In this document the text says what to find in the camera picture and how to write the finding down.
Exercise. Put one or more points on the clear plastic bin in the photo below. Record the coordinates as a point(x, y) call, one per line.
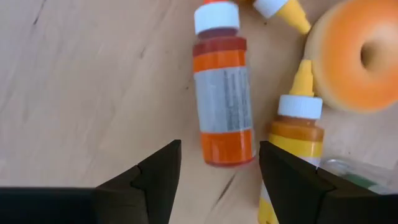
point(373, 168)

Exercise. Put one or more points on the yellow food colour bottle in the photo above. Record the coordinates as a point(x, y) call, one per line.
point(298, 133)
point(286, 12)

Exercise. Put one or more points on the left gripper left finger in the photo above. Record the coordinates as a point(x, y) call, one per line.
point(155, 186)

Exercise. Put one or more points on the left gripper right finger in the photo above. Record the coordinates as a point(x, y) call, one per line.
point(295, 186)

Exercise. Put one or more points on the large orange toy donut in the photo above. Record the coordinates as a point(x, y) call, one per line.
point(342, 77)

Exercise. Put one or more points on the orange-red food colour bottle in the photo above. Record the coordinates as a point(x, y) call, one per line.
point(224, 102)

